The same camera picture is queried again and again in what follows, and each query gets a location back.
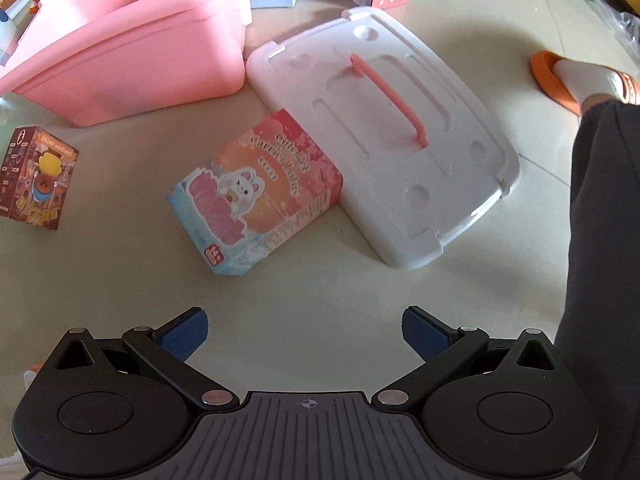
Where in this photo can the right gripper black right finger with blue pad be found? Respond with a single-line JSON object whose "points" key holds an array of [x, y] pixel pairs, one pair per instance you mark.
{"points": [[491, 407]]}

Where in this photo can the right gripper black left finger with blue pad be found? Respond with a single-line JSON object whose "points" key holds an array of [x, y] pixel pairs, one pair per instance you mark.
{"points": [[111, 408]]}

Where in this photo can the dark red toy box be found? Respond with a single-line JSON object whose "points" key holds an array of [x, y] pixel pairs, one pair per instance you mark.
{"points": [[35, 176]]}

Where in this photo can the white lid pink handle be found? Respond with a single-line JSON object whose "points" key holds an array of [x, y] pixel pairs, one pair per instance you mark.
{"points": [[421, 157]]}

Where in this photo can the pink bunny toy box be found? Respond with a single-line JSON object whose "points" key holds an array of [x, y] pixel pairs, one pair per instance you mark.
{"points": [[258, 190]]}

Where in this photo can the dark grey trouser leg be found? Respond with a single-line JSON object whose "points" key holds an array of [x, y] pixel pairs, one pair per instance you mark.
{"points": [[598, 337]]}

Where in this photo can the white socked foot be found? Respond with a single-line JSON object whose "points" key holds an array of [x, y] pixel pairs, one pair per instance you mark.
{"points": [[586, 80]]}

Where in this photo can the orange slipper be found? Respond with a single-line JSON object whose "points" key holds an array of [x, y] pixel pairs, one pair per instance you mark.
{"points": [[541, 65]]}

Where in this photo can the pink plastic storage bin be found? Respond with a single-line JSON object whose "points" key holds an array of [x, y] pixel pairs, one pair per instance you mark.
{"points": [[93, 61]]}

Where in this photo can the clear plastic bag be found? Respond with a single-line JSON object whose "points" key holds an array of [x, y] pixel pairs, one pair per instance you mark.
{"points": [[624, 26]]}

